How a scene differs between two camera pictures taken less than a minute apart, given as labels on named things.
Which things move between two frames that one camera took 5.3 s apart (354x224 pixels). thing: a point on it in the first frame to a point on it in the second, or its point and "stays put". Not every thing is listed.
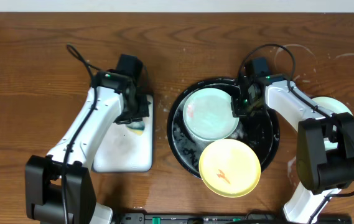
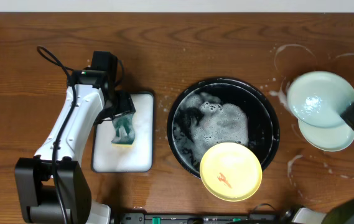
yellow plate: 229,167 stays put
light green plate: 208,114 to 320,99
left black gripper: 139,112 to 124,109
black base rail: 224,218 stays put
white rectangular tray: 124,151 stays put
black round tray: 260,129 stays put
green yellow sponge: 137,127 to 124,135
